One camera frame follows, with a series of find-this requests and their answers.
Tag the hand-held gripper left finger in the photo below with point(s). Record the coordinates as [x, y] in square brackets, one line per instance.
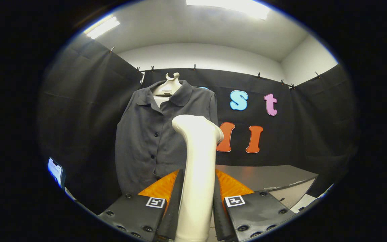
[136, 215]

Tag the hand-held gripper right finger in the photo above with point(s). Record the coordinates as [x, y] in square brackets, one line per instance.
[257, 215]

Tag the dark grey button shirt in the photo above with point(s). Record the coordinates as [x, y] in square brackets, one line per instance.
[139, 144]

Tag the white garment steamer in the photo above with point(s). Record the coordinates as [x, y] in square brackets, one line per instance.
[198, 168]

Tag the cream garment hanger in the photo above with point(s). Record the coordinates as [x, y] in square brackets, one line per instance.
[170, 85]

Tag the grey top beige drawer cabinet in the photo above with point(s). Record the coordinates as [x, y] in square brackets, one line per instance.
[267, 178]

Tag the lit smartphone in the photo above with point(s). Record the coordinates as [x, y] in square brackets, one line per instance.
[55, 171]

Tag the black backdrop cloth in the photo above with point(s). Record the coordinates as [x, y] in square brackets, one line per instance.
[314, 127]

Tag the white board behind shirt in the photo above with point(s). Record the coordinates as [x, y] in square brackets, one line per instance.
[160, 101]

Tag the row of black clips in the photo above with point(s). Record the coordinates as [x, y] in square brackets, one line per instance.
[194, 67]

